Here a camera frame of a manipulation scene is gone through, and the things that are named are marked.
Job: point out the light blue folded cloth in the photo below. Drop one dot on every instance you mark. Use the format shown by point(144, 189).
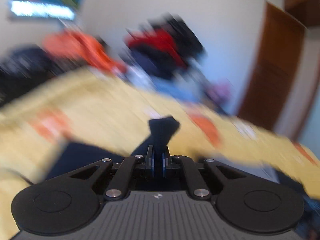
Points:
point(169, 88)

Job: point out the dark navy clothes pile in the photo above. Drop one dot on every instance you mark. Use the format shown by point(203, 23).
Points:
point(156, 63)

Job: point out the navy blue small garment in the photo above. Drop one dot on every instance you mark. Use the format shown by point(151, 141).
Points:
point(160, 134)

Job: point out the yellow floral bed quilt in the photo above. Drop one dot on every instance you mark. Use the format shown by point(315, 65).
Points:
point(106, 112)

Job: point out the brown wooden door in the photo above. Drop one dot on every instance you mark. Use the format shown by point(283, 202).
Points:
point(274, 68)

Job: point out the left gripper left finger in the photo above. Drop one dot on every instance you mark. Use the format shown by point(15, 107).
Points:
point(82, 178)

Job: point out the orange plastic bag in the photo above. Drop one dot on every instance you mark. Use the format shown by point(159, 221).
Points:
point(76, 45)

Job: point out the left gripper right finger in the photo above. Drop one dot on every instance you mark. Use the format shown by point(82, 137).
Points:
point(213, 197)

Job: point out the black clothes pile top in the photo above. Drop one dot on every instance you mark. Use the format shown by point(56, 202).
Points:
point(187, 44)

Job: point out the red garment on pile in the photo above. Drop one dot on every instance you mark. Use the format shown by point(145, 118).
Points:
point(160, 40)

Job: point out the purple plastic bag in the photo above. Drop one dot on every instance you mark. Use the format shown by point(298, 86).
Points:
point(220, 93)

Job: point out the dark clothes at bedside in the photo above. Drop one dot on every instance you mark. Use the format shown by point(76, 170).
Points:
point(24, 69)

